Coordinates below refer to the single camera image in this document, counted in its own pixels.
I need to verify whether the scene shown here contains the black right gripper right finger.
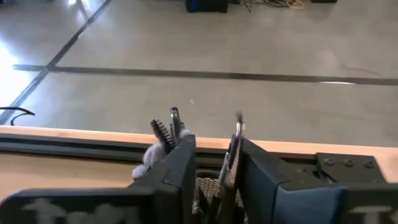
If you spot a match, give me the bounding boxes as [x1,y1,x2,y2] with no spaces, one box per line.
[238,138,348,224]

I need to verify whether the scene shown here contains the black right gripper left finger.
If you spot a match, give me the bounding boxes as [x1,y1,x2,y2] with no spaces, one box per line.
[129,134,198,224]

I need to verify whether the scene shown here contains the white fluffy makeup brush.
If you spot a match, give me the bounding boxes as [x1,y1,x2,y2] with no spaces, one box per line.
[131,129,192,180]

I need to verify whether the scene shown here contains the thin dark-handled makeup brush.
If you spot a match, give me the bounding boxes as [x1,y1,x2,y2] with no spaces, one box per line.
[205,111,247,224]

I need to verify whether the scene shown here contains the black spoolie brush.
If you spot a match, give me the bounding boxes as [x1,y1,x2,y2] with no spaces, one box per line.
[150,118,175,154]

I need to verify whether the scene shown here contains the thick black-handled makeup brush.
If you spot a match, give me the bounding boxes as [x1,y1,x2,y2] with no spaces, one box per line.
[169,106,186,146]

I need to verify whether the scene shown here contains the black mesh pencil cup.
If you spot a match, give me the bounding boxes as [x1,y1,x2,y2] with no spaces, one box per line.
[192,169,249,224]

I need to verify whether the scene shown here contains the black floor box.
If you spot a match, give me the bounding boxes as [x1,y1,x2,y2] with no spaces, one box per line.
[185,0,229,14]

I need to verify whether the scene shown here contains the black lamp cable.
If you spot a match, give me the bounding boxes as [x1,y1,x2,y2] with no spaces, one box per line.
[0,106,35,126]

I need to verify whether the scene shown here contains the black tangled floor cables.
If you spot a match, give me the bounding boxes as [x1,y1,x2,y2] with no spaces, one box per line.
[241,0,289,11]

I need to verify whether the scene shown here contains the yellow floor cable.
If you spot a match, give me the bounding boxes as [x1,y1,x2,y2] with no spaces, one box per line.
[285,0,306,10]

